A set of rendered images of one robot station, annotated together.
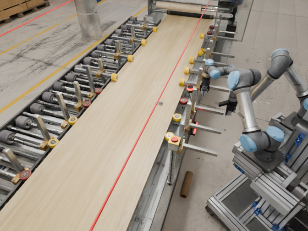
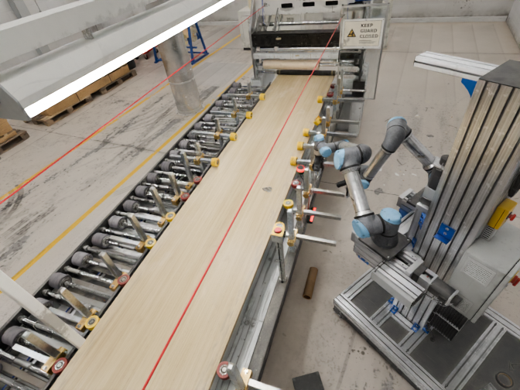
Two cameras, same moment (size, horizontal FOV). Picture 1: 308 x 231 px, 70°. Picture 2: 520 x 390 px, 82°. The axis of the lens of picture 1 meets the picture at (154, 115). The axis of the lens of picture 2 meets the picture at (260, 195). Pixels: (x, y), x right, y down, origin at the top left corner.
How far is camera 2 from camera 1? 0.38 m
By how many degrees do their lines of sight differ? 5
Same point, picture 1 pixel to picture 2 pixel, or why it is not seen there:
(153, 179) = (264, 278)
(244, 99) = (353, 179)
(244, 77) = (350, 155)
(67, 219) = (169, 323)
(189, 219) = (314, 323)
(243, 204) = (377, 302)
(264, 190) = (385, 281)
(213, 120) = (343, 202)
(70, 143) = (169, 242)
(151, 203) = (262, 304)
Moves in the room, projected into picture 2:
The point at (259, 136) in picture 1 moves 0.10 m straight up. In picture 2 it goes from (371, 220) to (374, 207)
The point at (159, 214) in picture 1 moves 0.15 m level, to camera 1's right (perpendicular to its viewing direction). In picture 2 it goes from (271, 315) to (294, 314)
